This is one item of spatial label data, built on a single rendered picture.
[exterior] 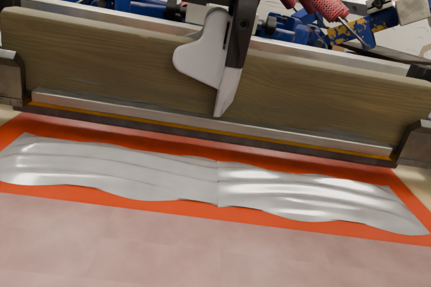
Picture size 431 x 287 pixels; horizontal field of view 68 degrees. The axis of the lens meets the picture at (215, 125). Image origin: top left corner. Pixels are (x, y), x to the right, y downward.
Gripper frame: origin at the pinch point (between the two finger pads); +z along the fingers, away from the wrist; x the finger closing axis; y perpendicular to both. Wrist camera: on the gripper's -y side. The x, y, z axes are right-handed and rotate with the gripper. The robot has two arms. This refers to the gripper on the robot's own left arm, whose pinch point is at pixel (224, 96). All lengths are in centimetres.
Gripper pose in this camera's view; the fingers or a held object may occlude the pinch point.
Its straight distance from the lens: 32.3
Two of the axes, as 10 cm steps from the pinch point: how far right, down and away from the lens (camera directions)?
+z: -1.8, 9.0, 4.0
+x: 0.2, 4.1, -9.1
